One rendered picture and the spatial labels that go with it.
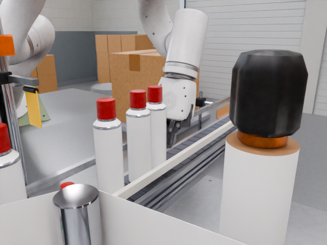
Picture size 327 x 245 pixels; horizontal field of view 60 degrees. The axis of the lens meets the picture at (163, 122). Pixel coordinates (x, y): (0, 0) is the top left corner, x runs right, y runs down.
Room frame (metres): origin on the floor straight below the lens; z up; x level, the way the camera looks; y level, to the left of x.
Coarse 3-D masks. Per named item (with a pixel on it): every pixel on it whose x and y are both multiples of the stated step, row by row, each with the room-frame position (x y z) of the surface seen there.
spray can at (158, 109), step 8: (152, 88) 0.60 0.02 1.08; (160, 88) 0.60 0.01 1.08; (152, 96) 0.60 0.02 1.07; (160, 96) 0.60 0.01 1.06; (152, 104) 0.60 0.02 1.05; (160, 104) 0.60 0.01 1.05; (152, 112) 0.59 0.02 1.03; (160, 112) 0.59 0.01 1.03; (152, 120) 0.59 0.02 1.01; (160, 120) 0.59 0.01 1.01; (152, 128) 0.59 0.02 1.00; (160, 128) 0.59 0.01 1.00; (152, 136) 0.59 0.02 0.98; (160, 136) 0.59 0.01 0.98; (152, 144) 0.59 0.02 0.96; (160, 144) 0.59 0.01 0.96; (152, 152) 0.59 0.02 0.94; (160, 152) 0.59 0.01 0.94; (152, 160) 0.59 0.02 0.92; (160, 160) 0.59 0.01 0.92; (152, 168) 0.59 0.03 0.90
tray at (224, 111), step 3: (228, 105) 1.29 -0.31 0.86; (222, 108) 1.24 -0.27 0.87; (225, 108) 1.27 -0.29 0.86; (228, 108) 1.30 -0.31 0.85; (219, 111) 1.22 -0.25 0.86; (222, 111) 1.24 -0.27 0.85; (225, 111) 1.27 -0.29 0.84; (228, 111) 1.30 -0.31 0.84; (219, 114) 1.22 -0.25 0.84; (222, 114) 1.24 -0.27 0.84; (225, 114) 1.25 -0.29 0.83; (219, 117) 1.21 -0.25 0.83
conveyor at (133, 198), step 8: (224, 120) 1.02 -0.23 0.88; (208, 128) 0.92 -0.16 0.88; (216, 128) 0.92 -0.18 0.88; (232, 128) 0.92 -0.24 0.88; (200, 136) 0.85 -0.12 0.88; (224, 136) 0.85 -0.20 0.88; (184, 144) 0.78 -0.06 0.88; (208, 144) 0.78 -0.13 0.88; (168, 152) 0.72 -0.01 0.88; (176, 152) 0.72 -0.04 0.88; (200, 152) 0.72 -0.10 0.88; (184, 160) 0.67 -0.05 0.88; (176, 168) 0.62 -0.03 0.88; (160, 176) 0.58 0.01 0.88; (168, 176) 0.59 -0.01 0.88; (152, 184) 0.55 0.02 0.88; (136, 192) 0.51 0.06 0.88; (144, 192) 0.52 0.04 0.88; (128, 200) 0.49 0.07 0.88
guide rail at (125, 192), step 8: (224, 128) 0.84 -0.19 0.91; (208, 136) 0.75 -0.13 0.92; (216, 136) 0.79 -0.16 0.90; (192, 144) 0.69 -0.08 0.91; (200, 144) 0.71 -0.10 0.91; (184, 152) 0.64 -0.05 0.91; (192, 152) 0.67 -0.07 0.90; (168, 160) 0.60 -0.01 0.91; (176, 160) 0.61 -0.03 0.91; (160, 168) 0.56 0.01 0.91; (168, 168) 0.58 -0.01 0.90; (144, 176) 0.52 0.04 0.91; (152, 176) 0.53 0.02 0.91; (128, 184) 0.49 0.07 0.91; (136, 184) 0.49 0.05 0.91; (144, 184) 0.51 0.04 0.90; (120, 192) 0.46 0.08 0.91; (128, 192) 0.47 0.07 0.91
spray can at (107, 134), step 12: (108, 108) 0.47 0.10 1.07; (96, 120) 0.49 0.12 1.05; (108, 120) 0.48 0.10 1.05; (96, 132) 0.47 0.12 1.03; (108, 132) 0.47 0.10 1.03; (120, 132) 0.48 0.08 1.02; (96, 144) 0.47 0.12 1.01; (108, 144) 0.46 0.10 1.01; (120, 144) 0.48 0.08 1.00; (96, 156) 0.47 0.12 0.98; (108, 156) 0.46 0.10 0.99; (120, 156) 0.48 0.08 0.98; (96, 168) 0.48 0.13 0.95; (108, 168) 0.46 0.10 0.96; (120, 168) 0.48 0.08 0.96; (108, 180) 0.46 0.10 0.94; (120, 180) 0.48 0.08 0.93; (108, 192) 0.46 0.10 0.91
